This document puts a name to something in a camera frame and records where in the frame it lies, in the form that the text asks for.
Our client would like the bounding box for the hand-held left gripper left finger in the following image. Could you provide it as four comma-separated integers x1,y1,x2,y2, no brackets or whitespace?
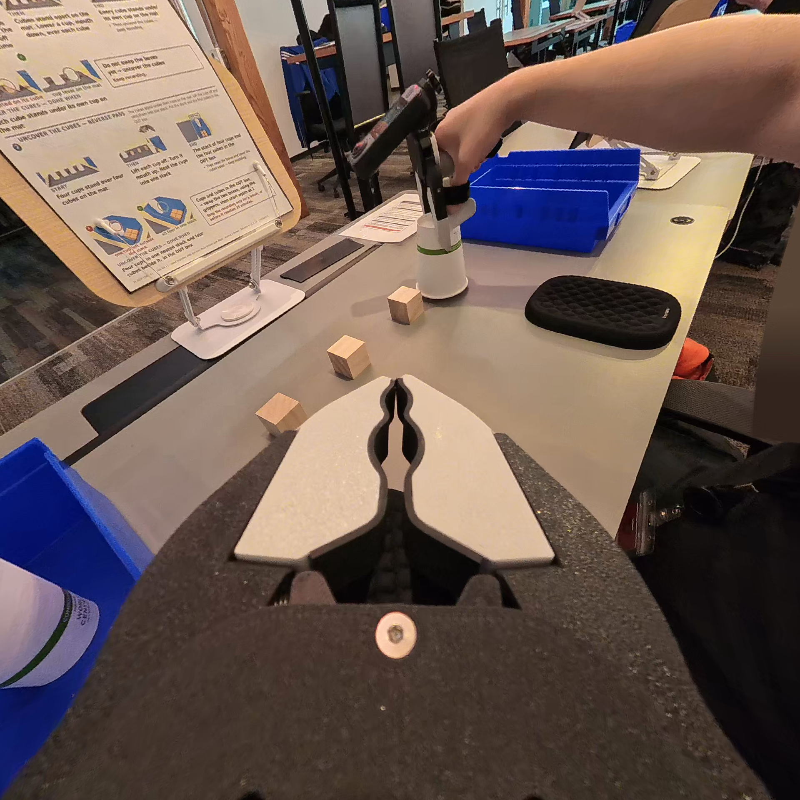
233,375,397,602

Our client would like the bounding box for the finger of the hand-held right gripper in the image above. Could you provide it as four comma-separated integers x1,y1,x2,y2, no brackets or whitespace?
431,209,466,253

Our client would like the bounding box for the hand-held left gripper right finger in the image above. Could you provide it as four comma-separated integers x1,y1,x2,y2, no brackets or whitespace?
396,374,557,603

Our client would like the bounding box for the white paper cup green band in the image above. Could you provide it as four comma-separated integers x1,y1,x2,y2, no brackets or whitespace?
0,558,101,690
415,212,470,300

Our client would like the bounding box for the light wooden cube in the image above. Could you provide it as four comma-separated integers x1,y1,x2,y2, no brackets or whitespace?
387,286,425,326
255,392,308,438
325,335,371,380

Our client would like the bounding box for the blue plastic bin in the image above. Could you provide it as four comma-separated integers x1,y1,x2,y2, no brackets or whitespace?
461,149,643,254
0,437,154,776

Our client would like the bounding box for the person's right forearm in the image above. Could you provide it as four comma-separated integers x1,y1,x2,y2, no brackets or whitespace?
509,11,800,165

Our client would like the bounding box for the person's right hand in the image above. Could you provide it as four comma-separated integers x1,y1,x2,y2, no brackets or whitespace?
434,97,524,188

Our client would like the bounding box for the white printed paper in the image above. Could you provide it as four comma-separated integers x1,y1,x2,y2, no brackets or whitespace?
340,194,426,245

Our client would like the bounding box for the black office chair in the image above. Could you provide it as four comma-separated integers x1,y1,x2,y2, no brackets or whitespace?
433,17,510,129

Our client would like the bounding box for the blue striped jacket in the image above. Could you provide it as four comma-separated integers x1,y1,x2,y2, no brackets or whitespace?
280,37,343,150

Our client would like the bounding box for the red item with metal clip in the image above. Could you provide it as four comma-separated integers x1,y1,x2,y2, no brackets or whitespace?
615,487,683,558

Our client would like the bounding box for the wooden pillar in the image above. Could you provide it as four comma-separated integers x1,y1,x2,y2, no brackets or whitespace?
201,0,308,218

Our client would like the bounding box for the instruction board on stand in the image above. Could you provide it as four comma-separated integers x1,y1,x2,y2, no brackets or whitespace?
0,56,307,361

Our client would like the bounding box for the white metal book stand base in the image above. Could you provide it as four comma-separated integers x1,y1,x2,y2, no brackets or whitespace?
600,134,702,190

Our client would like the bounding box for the orange bag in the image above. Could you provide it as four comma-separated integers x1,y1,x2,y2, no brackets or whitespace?
672,337,718,383

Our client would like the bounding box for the black zip jacket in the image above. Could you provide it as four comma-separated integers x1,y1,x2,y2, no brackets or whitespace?
625,431,800,800

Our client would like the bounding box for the black backpack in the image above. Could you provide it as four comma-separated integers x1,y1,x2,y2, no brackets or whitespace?
715,159,800,270

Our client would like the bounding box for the black metal partition frame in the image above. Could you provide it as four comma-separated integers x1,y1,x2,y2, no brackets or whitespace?
290,0,391,220

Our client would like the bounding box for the black cable tray lid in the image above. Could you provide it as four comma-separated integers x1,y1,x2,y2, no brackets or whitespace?
81,345,218,436
279,239,365,283

